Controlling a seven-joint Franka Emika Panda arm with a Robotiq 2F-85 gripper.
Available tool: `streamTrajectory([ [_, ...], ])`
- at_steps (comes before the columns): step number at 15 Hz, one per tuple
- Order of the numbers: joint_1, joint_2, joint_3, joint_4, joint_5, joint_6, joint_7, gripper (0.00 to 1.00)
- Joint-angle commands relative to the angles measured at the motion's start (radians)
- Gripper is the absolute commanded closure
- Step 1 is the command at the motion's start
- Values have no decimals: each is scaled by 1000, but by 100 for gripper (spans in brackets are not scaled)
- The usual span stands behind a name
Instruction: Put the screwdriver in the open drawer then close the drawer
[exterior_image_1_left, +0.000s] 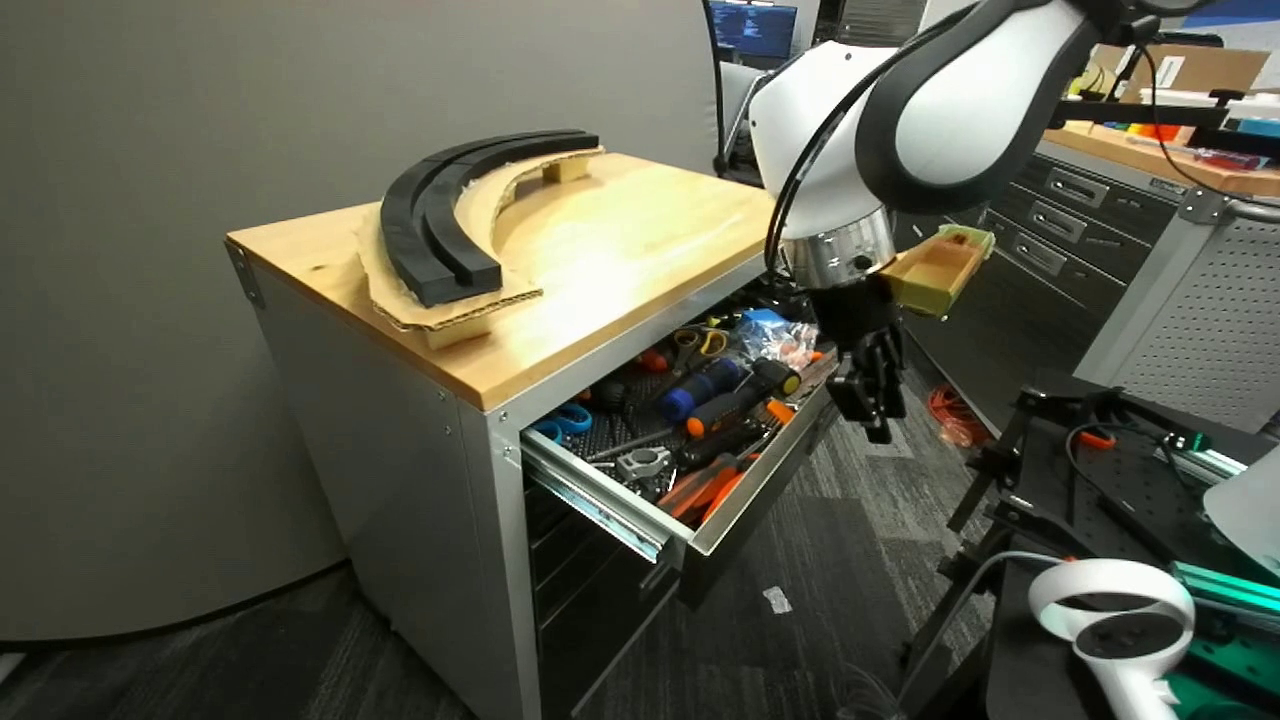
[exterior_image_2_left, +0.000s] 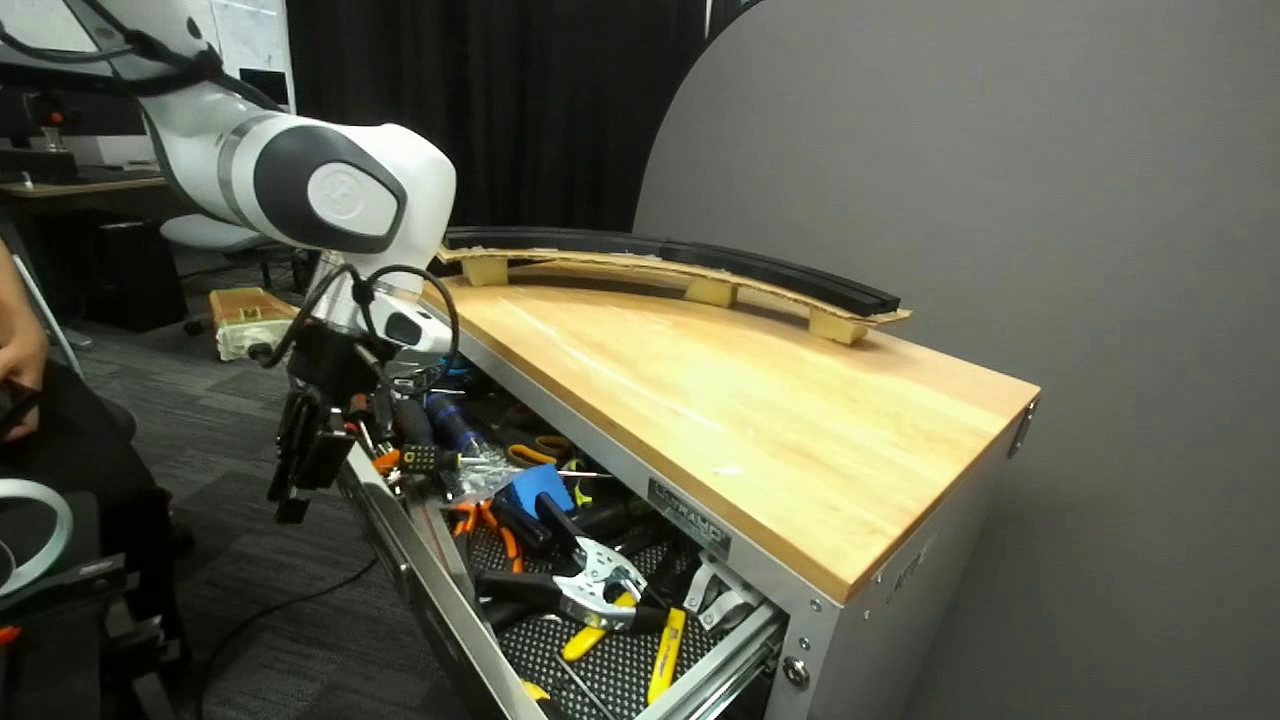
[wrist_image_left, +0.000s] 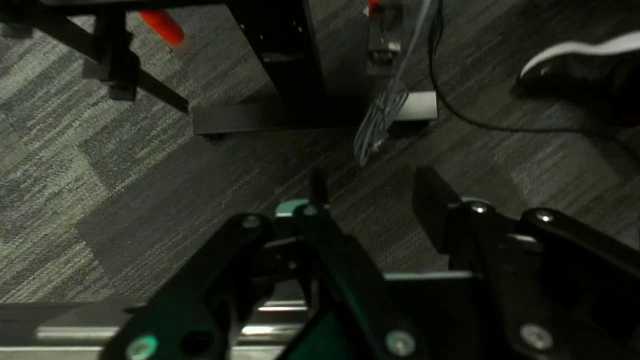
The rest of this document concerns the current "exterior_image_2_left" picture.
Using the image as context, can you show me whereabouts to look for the person's hand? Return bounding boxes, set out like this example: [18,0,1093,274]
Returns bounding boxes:
[0,317,58,441]

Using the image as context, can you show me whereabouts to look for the black curtain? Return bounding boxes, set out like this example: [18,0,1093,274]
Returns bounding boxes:
[286,0,712,241]

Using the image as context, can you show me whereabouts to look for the person's dark trousers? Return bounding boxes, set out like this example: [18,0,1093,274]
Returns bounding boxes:
[0,355,185,720]

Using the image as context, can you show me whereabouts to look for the white VR controller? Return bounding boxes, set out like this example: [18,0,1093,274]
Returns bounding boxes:
[0,474,76,602]

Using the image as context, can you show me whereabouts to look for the background wooden desk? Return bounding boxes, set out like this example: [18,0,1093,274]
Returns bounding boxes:
[0,168,182,228]

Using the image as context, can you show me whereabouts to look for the wooden box on floor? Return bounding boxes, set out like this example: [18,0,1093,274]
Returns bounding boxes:
[206,285,304,366]

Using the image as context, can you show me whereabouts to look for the black floor cable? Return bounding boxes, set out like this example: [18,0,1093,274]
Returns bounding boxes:
[196,548,387,687]

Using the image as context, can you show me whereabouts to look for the yellow handled tool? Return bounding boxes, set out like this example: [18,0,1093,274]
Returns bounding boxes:
[557,593,644,667]
[644,602,691,708]

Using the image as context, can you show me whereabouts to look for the person's forearm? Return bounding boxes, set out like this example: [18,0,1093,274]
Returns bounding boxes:
[0,241,39,337]

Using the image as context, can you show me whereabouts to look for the blue tool in plastic bag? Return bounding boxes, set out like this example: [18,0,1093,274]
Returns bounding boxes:
[452,445,579,530]

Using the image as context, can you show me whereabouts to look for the open grey metal tool drawer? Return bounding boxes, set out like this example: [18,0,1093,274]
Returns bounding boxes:
[337,353,794,720]

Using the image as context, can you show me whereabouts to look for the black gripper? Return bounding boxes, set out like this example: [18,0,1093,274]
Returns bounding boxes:
[268,324,387,526]

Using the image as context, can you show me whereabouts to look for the black curved foam strip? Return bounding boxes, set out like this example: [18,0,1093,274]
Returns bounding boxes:
[442,223,906,318]

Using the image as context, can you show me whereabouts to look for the grey cabinet with wooden top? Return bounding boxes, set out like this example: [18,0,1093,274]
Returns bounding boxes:
[337,272,1045,720]

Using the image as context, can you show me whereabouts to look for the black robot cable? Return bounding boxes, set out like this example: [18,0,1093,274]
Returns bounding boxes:
[261,260,464,373]

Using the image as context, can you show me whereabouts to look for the curved wooden base board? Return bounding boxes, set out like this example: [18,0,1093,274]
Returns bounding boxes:
[438,244,915,353]

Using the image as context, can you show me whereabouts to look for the blue handled screwdriver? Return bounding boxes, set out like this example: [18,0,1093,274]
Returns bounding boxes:
[425,385,492,464]

